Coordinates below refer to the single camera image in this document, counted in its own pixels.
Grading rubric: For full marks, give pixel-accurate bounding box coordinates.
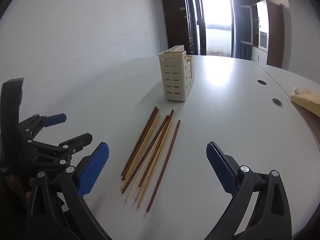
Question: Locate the cream plastic utensil holder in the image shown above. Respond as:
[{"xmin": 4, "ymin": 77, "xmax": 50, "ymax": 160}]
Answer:
[{"xmin": 158, "ymin": 45, "xmax": 194, "ymax": 102}]

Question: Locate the white and brown cabinet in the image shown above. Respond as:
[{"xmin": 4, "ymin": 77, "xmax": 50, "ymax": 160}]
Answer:
[{"xmin": 251, "ymin": 0, "xmax": 285, "ymax": 68}]

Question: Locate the dark brown wardrobe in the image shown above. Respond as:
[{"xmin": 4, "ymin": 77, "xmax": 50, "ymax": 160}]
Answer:
[{"xmin": 162, "ymin": 0, "xmax": 195, "ymax": 55}]

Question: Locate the glass balcony door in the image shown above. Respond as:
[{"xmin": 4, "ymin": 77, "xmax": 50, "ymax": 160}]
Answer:
[{"xmin": 200, "ymin": 0, "xmax": 233, "ymax": 57}]

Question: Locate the round table cable grommet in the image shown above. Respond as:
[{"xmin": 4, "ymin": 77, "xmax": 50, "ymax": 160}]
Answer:
[
  {"xmin": 272, "ymin": 98, "xmax": 283, "ymax": 107},
  {"xmin": 257, "ymin": 80, "xmax": 267, "ymax": 85}
]

